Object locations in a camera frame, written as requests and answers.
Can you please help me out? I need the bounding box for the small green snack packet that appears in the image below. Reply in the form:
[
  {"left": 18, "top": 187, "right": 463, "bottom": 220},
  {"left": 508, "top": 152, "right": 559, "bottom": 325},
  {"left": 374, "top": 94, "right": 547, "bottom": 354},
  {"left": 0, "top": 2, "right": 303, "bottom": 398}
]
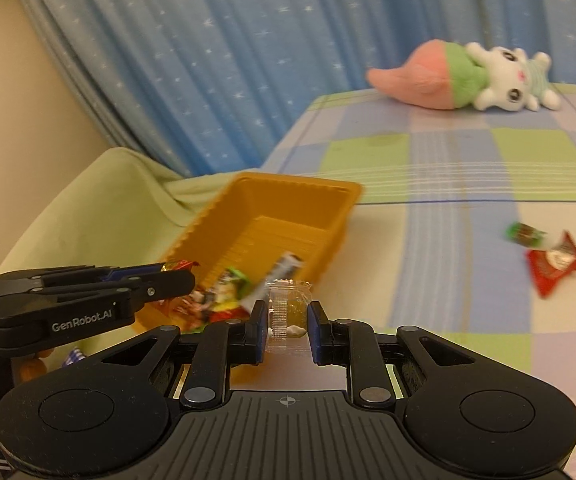
[{"left": 505, "top": 222, "right": 551, "bottom": 250}]

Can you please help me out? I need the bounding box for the clear packet with dark contents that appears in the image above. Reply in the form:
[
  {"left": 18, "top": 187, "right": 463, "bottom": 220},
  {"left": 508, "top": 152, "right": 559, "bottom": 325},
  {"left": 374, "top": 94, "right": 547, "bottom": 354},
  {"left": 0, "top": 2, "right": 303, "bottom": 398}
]
[{"left": 240, "top": 251, "right": 303, "bottom": 317}]

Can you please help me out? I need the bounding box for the white rabbit plush toy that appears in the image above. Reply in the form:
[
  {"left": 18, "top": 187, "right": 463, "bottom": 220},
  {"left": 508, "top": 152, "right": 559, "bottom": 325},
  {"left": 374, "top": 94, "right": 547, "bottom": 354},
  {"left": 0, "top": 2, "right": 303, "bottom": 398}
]
[{"left": 366, "top": 39, "right": 564, "bottom": 112}]

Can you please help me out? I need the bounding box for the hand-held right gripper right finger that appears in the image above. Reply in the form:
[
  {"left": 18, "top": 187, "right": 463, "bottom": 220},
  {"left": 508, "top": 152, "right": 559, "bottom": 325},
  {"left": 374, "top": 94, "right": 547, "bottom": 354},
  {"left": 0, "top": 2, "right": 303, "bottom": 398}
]
[{"left": 308, "top": 302, "right": 496, "bottom": 407}]

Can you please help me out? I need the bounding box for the plaid bed sheet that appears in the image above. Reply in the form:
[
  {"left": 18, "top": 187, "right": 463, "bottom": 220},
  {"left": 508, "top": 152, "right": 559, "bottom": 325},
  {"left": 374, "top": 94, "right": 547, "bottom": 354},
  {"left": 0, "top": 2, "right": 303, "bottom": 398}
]
[{"left": 263, "top": 82, "right": 576, "bottom": 480}]

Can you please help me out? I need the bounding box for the light green cloth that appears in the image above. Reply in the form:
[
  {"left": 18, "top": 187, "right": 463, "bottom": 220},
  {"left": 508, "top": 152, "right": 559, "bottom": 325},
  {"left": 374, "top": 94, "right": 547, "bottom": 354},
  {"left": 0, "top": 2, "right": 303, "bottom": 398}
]
[{"left": 0, "top": 147, "right": 259, "bottom": 281}]

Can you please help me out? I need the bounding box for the orange plastic tray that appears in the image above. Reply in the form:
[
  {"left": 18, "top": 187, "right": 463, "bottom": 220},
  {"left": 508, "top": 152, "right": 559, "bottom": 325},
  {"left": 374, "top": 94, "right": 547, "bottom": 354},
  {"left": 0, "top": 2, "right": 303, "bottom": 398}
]
[{"left": 135, "top": 171, "right": 363, "bottom": 386}]

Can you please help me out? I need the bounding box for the small red snack packet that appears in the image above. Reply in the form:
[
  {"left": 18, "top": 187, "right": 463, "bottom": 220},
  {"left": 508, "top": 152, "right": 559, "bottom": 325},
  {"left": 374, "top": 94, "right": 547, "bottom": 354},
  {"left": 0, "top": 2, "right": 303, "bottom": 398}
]
[{"left": 212, "top": 305, "right": 251, "bottom": 322}]

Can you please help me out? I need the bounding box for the red packet with white picture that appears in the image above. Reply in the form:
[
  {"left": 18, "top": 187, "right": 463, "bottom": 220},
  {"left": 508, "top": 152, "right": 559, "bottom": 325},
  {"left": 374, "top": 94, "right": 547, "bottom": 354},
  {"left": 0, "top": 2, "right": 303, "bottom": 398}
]
[{"left": 525, "top": 230, "right": 576, "bottom": 300}]

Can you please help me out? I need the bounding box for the blue star curtain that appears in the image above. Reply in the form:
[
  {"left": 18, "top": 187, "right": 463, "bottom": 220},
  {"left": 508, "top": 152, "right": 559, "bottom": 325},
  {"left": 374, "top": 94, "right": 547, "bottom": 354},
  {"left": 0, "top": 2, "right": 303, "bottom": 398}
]
[{"left": 5, "top": 0, "right": 576, "bottom": 178}]

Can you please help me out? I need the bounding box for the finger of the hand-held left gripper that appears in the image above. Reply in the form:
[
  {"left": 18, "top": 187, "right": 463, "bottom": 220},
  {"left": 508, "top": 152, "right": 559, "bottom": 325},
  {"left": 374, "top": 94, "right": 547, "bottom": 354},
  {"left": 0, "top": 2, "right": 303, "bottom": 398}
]
[
  {"left": 0, "top": 271, "right": 196, "bottom": 312},
  {"left": 0, "top": 262, "right": 169, "bottom": 283}
]

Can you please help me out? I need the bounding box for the large red snack packet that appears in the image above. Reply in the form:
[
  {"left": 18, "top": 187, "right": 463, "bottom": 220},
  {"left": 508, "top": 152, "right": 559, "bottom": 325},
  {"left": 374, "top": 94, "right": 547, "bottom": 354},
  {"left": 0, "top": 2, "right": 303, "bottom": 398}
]
[{"left": 178, "top": 280, "right": 246, "bottom": 333}]

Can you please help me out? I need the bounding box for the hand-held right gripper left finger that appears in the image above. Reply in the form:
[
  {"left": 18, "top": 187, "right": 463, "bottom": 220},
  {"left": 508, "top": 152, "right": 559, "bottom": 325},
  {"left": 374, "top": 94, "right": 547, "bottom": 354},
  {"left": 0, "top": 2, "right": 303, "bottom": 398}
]
[{"left": 82, "top": 302, "right": 269, "bottom": 409}]

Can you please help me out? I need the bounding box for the clear candy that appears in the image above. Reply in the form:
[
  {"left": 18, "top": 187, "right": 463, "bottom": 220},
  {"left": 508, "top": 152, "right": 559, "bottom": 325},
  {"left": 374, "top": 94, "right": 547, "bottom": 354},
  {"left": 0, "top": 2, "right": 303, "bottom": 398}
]
[{"left": 264, "top": 280, "right": 313, "bottom": 356}]

